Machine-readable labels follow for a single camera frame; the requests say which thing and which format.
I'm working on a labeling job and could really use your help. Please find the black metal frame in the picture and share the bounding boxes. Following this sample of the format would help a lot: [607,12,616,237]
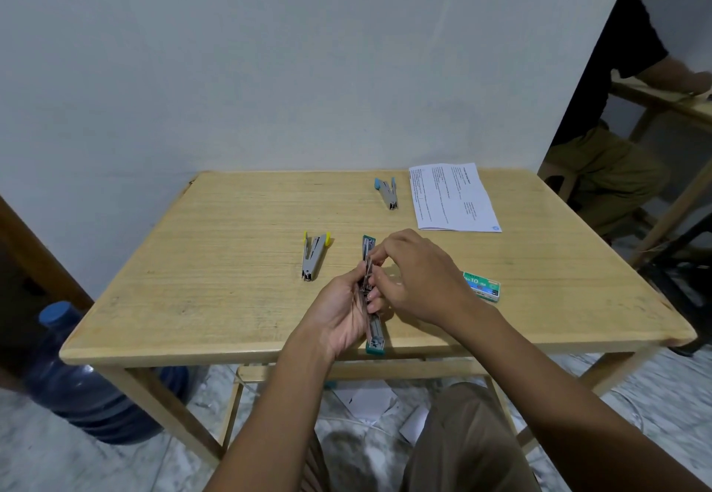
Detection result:
[639,229,712,357]

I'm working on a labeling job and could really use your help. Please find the white cable on floor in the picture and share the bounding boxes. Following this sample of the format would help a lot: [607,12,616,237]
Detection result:
[605,385,647,438]

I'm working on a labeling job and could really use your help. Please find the person's olive trousers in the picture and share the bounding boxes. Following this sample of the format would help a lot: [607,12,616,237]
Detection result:
[300,383,541,492]

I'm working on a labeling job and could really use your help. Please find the person's right hand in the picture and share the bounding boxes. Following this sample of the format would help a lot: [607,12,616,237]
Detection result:
[366,228,480,333]

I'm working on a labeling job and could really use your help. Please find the wooden side table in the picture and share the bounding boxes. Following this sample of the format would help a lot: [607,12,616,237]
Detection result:
[609,71,712,270]

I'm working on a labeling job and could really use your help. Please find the white paper on floor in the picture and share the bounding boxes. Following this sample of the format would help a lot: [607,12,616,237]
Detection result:
[399,405,430,446]
[330,380,399,420]

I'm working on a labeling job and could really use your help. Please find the person's right forearm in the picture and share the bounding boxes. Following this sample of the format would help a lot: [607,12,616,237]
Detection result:
[445,297,712,492]

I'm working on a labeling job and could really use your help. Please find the yellow grey stapler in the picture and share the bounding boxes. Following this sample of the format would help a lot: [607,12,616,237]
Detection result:
[301,231,333,282]

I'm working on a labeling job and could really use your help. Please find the blue water jug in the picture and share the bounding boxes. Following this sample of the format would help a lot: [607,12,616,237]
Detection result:
[22,301,190,446]

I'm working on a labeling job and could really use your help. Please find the beige plastic stool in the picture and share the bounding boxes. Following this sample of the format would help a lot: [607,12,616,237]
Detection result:
[541,159,586,203]

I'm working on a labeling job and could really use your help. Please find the person's left forearm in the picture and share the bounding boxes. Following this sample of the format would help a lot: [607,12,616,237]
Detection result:
[203,335,347,492]

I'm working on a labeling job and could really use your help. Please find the person's left hand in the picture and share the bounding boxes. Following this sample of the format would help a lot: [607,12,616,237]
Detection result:
[300,270,393,363]

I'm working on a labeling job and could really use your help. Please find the teal stapler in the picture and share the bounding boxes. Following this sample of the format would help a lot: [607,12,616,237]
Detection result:
[356,235,390,355]

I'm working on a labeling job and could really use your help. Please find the printed white paper sheet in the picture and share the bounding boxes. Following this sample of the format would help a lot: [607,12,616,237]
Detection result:
[408,162,502,233]

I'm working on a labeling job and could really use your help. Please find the blue grey stapler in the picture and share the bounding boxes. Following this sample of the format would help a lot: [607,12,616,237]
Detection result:
[373,177,399,211]

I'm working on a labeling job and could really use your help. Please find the green staple box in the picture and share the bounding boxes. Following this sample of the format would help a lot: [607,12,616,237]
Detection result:
[461,271,501,304]

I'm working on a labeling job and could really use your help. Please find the light wooden table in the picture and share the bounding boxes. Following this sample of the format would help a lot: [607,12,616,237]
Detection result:
[58,169,697,467]

